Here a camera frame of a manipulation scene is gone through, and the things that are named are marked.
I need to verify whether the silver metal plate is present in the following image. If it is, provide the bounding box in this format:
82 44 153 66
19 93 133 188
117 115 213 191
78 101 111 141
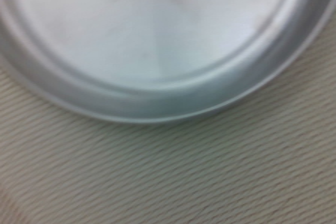
0 0 336 124

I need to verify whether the beige woven placemat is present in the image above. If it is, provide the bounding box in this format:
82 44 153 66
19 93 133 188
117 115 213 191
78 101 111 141
0 19 336 224

